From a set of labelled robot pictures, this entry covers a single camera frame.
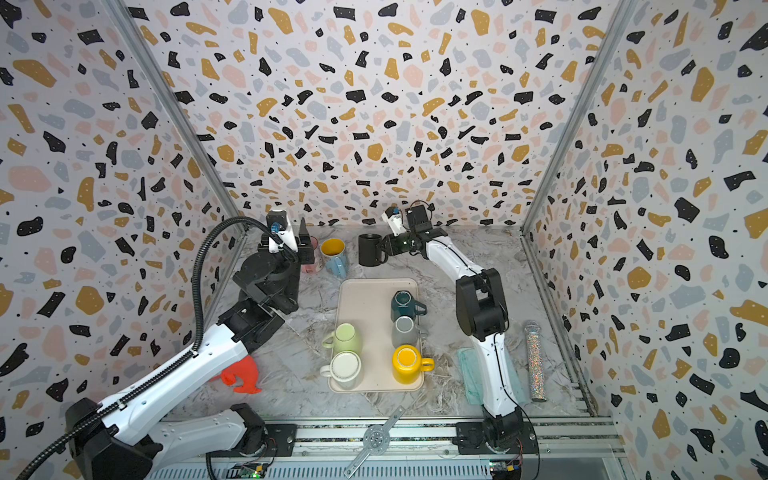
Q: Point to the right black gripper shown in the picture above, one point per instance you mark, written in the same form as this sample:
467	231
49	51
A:
389	245

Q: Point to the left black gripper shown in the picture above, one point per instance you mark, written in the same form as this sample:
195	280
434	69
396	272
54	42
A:
300	249

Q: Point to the pink mug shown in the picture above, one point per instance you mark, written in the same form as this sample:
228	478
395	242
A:
309	257

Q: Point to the blue butterfly mug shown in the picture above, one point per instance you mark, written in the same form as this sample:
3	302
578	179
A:
335	258

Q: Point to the black mug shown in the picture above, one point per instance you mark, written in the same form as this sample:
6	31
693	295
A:
371	250

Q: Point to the dark green mug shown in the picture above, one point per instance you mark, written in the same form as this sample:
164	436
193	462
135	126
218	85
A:
403	304

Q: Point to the light green mug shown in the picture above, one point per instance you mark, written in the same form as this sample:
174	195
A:
345	338

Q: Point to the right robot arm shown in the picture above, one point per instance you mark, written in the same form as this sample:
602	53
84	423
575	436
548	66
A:
481	312

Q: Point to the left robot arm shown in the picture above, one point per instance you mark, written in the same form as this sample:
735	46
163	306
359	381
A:
125	436

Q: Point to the grey mug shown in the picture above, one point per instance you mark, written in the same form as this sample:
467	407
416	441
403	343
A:
404	332

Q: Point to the yellow mug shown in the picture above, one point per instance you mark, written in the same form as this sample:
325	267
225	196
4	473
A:
408	364

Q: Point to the white mug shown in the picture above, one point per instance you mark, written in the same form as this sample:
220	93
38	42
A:
345	369

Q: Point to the beige plastic tray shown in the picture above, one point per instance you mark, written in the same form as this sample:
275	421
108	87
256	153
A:
366	304

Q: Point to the red shark toy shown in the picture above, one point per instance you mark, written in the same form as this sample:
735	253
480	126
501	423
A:
242	376

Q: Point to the light green cloth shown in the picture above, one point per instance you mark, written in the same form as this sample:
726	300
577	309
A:
471	374

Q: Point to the glitter filled glass tube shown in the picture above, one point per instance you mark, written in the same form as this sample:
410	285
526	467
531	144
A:
536	372

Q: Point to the metal perforated bracket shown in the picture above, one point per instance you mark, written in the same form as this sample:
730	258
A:
376	440

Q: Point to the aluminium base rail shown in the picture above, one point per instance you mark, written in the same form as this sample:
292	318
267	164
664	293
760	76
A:
414	448

